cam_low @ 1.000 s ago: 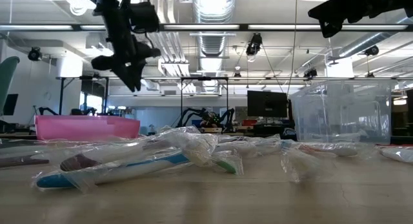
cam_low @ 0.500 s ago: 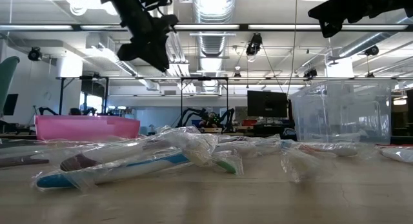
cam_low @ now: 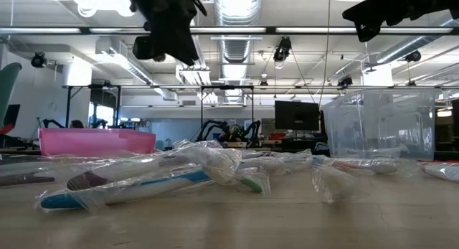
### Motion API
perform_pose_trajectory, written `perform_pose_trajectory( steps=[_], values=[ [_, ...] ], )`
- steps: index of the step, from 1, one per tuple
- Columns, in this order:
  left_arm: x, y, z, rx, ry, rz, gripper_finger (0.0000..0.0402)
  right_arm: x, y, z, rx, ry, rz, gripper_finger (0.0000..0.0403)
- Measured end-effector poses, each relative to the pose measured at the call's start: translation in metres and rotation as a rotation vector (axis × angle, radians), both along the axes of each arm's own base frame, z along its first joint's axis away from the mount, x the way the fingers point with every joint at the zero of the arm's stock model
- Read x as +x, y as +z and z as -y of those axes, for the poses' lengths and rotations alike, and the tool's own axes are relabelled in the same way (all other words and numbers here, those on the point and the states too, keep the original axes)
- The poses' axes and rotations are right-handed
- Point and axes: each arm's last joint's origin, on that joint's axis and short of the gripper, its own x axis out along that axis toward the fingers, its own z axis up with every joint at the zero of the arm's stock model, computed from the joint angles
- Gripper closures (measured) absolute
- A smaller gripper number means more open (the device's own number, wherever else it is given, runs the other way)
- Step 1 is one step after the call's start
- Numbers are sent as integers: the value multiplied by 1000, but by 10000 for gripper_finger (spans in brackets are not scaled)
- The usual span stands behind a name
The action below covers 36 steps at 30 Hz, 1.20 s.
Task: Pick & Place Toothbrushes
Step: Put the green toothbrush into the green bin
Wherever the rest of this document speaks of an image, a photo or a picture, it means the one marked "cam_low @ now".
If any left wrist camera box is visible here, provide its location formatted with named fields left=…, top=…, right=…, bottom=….
left=132, top=35, right=161, bottom=62

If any black monitor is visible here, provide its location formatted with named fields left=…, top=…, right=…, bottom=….
left=274, top=100, right=321, bottom=131

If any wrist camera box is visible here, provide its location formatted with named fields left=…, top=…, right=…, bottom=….
left=132, top=35, right=161, bottom=62
left=353, top=22, right=382, bottom=44

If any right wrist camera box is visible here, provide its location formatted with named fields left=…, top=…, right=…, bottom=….
left=353, top=22, right=382, bottom=44

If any tall clear plastic bin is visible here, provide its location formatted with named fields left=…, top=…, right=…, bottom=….
left=321, top=88, right=443, bottom=161

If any green white packaged toothbrush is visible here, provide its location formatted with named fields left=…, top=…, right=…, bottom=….
left=202, top=148, right=272, bottom=196

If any black overhead frame beam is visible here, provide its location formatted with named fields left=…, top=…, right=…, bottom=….
left=0, top=25, right=459, bottom=37

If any silver ventilation duct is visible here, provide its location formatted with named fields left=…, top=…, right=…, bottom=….
left=214, top=0, right=260, bottom=105
left=374, top=11, right=459, bottom=65

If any pink plastic bin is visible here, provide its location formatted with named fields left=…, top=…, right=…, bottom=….
left=38, top=128, right=157, bottom=157

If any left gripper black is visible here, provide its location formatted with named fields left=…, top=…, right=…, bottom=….
left=144, top=4, right=201, bottom=67

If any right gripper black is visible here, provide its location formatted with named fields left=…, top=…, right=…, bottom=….
left=342, top=0, right=432, bottom=27

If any person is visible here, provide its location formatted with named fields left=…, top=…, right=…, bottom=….
left=224, top=123, right=248, bottom=142

